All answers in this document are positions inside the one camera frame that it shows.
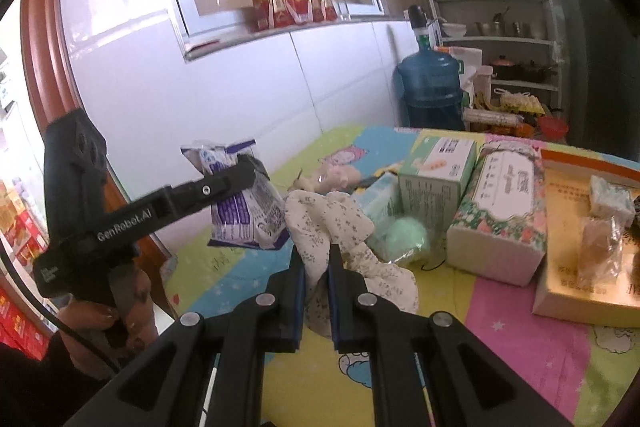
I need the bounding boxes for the pink beige bunny plush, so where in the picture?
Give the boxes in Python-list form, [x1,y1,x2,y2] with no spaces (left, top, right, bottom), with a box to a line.
[295,164,364,194]

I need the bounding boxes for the light green plush ball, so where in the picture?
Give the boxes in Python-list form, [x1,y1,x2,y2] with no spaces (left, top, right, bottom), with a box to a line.
[372,215,432,264]

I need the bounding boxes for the red black clay pot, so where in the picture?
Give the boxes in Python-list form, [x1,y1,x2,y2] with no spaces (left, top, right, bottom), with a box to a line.
[490,55,521,80]

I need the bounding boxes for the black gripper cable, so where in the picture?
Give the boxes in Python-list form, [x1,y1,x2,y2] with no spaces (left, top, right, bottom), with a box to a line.
[0,232,122,374]

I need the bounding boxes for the green white cardboard box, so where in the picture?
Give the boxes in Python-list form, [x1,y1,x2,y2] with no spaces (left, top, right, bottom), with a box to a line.
[398,136,479,228]

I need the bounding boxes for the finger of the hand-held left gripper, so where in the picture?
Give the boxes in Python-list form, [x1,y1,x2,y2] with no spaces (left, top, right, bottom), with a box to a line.
[150,154,257,230]

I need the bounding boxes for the person's left hand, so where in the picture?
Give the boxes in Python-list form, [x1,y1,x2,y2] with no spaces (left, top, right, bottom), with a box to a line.
[60,267,162,375]

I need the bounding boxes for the white floral cloth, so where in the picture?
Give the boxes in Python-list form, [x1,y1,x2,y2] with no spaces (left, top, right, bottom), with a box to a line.
[285,190,421,341]

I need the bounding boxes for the red plastic basin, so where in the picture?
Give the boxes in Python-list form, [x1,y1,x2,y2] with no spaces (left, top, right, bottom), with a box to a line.
[537,116,570,138]

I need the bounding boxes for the blue water jug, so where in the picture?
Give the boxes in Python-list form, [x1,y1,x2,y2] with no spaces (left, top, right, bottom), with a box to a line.
[397,47,464,131]

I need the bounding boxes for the person's left forearm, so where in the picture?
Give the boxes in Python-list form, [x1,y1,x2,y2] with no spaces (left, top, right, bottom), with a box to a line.
[0,332,123,427]

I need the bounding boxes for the floral tissue box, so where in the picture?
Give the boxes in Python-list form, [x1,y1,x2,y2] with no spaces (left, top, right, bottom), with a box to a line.
[446,142,547,289]

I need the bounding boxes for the light blue tissue pack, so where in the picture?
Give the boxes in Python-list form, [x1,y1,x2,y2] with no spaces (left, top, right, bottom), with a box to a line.
[357,173,402,219]

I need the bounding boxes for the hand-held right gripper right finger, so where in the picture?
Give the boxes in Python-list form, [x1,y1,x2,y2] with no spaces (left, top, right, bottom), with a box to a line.
[327,244,574,427]

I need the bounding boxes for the stack of red boxes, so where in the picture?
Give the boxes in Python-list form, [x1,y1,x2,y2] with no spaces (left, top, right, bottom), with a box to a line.
[0,177,52,359]

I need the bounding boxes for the purple white plastic packet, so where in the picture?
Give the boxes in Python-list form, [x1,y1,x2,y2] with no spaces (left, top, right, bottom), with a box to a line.
[181,139,290,252]

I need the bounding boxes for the white sack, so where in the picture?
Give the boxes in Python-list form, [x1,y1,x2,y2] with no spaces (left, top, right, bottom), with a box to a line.
[450,47,484,93]

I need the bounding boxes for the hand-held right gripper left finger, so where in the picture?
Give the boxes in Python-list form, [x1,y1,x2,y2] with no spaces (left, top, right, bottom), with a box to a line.
[65,252,309,427]

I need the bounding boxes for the black water pump dispenser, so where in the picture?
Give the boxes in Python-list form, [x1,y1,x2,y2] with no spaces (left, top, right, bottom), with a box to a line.
[407,4,432,48]

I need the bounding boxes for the white green floral tissue pack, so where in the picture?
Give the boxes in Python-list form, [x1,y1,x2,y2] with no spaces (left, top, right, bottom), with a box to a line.
[590,175,637,224]

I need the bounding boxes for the brown wooden door frame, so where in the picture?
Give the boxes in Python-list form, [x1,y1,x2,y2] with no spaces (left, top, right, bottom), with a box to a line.
[20,0,172,324]

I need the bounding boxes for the peach puff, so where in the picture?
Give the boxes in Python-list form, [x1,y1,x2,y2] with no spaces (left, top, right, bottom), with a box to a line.
[575,216,627,294]

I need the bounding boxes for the dark grey fridge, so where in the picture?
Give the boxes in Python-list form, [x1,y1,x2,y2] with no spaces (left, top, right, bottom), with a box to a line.
[557,0,640,154]

